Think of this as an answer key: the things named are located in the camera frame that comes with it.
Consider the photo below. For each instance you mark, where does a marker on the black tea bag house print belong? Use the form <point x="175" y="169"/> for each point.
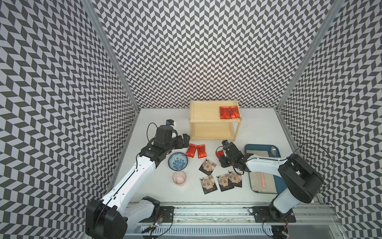
<point x="224" y="182"/>
<point x="236" y="179"/>
<point x="207" y="167"/>
<point x="208" y="184"/>

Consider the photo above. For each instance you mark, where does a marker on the aluminium mounting rail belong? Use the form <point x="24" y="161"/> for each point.
<point x="223" y="220"/>

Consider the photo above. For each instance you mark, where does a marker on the red tea bag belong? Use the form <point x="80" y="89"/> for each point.
<point x="191" y="150"/>
<point x="202" y="151"/>
<point x="234" y="112"/>
<point x="220" y="154"/>
<point x="224" y="112"/>

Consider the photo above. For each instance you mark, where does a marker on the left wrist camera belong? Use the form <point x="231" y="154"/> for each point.
<point x="170" y="122"/>

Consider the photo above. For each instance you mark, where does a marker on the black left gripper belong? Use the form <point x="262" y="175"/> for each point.
<point x="186" y="141"/>

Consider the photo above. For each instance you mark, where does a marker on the teal tray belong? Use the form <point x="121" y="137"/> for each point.
<point x="263" y="150"/>

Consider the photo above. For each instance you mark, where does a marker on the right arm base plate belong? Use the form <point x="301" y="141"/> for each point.
<point x="259" y="214"/>

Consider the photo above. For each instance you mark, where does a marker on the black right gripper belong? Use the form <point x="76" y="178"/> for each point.
<point x="222" y="161"/>

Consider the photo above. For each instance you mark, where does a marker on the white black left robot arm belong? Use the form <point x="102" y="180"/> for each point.
<point x="110" y="216"/>

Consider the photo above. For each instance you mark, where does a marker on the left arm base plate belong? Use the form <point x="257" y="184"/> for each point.
<point x="165" y="212"/>

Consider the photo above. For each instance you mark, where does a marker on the pink handled metal spoon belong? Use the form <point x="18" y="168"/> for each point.
<point x="273" y="152"/>

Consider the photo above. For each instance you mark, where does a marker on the pink translucent cup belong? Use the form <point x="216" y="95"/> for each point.
<point x="179" y="178"/>

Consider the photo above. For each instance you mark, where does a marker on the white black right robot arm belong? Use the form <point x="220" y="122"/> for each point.
<point x="301" y="179"/>

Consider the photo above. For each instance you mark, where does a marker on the light wooden two-tier shelf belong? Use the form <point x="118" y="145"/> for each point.
<point x="206" y="124"/>

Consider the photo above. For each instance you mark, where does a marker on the blue patterned ceramic bowl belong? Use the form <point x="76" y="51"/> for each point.
<point x="178" y="161"/>

